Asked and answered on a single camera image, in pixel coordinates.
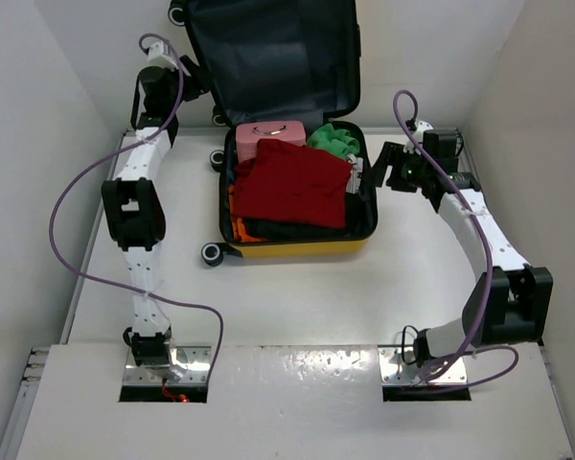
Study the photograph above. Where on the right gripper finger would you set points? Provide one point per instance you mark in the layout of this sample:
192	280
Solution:
399	178
374	176

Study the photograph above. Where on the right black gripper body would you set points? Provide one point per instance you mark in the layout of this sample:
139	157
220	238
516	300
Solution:
416	169

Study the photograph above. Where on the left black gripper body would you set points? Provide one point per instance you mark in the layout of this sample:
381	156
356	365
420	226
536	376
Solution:
193	85

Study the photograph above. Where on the newspaper print cloth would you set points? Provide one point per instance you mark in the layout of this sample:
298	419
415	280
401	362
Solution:
357	164

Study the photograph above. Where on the green towel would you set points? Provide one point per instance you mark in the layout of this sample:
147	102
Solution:
336	141

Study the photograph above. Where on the pink vanity case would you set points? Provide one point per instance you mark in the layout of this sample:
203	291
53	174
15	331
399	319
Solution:
248	136

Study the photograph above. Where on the yellow suitcase with dark lining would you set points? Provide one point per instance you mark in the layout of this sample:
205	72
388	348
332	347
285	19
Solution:
278	61

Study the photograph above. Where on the red garment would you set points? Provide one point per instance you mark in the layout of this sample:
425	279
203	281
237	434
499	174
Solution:
292	184

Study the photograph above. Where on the black garment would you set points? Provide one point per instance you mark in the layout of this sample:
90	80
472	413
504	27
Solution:
280	231

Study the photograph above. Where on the orange patterned scarf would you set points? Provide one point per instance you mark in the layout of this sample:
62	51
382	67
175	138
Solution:
238	227

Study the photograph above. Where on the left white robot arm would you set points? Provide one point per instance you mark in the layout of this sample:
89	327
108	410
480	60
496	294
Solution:
133	212

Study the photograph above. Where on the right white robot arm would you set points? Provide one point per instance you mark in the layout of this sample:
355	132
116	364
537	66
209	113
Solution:
510	300

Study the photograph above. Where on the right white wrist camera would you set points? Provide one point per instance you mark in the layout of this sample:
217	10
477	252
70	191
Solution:
417	128

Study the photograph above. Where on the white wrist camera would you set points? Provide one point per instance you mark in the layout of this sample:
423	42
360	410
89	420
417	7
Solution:
159	55
417	128

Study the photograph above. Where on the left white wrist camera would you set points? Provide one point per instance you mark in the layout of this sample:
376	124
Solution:
159	55

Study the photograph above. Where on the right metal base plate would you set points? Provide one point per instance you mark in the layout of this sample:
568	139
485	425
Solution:
398	370

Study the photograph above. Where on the metal base plate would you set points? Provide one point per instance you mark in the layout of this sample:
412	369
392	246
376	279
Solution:
188	366
398	370

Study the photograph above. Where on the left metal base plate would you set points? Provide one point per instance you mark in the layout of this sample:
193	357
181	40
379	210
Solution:
188	366

